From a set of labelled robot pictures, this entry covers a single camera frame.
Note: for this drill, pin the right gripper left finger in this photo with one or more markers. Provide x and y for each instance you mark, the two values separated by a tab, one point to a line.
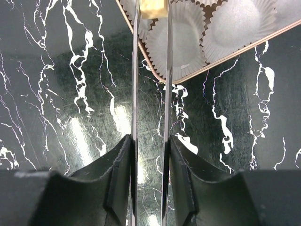
95	195

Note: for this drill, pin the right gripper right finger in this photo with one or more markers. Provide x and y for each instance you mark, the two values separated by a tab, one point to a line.
205	195

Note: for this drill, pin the metal tweezers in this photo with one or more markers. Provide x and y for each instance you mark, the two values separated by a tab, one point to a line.
150	142

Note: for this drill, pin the white cube chocolate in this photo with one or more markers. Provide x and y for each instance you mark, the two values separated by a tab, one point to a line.
153	9

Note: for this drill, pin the brown chocolate box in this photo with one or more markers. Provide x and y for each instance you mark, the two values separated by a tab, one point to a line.
288	15

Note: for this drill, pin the white paper cupcake liner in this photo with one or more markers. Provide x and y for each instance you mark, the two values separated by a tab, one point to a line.
188	27

